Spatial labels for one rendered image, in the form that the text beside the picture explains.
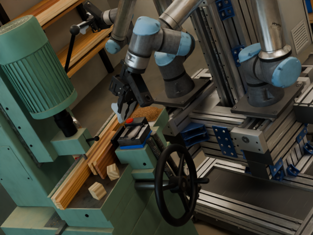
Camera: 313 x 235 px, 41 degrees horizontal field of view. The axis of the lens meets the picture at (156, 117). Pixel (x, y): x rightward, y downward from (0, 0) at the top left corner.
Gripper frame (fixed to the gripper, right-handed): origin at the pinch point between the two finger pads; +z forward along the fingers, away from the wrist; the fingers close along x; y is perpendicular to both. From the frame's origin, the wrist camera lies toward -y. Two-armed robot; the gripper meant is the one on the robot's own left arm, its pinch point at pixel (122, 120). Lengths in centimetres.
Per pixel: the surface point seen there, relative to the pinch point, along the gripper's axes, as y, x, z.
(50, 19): 228, -132, 58
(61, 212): 1.8, 14.8, 37.2
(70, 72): 202, -147, 100
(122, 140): 1.4, -4.9, 10.2
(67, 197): 2.6, 13.3, 31.2
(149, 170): -10.4, -10.1, 16.9
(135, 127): 2.7, -11.3, 6.9
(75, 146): 12.6, 6.0, 17.8
